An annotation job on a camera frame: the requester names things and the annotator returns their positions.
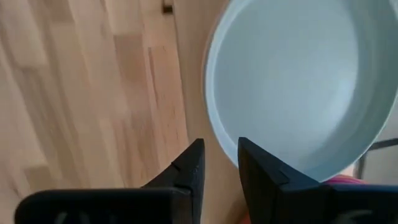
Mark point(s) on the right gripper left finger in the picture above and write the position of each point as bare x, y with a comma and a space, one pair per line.
186, 199

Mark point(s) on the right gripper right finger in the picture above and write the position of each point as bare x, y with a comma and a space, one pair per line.
273, 196

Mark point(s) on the magenta plate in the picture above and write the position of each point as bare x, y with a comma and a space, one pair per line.
345, 180

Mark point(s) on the teal plate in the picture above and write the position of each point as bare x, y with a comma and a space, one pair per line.
295, 87

